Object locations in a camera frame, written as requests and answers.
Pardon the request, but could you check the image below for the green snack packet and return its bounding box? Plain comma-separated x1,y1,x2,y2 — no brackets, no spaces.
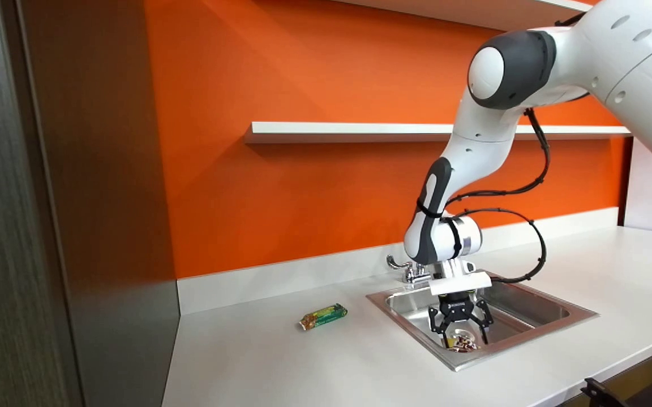
294,300,352,335

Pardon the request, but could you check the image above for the chrome faucet with handles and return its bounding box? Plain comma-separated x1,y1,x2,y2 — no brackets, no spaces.
386,252,435,289

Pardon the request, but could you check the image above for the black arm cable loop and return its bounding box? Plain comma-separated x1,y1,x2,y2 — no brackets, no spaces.
446,105,556,286

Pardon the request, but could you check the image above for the stainless steel sink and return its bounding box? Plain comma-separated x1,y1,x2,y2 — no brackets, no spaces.
365,274,600,373

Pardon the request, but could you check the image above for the dark cabinet side panel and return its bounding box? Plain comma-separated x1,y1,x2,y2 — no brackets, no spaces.
0,0,184,407

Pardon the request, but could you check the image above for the black object at counter edge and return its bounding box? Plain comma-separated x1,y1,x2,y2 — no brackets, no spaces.
581,374,631,407

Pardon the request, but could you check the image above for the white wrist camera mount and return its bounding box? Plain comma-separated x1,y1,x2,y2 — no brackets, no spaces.
404,258,496,297

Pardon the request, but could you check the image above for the high white wall shelf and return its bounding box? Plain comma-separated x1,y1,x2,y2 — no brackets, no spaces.
338,0,599,34

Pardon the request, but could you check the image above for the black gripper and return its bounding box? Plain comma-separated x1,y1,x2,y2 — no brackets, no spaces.
425,291,493,348

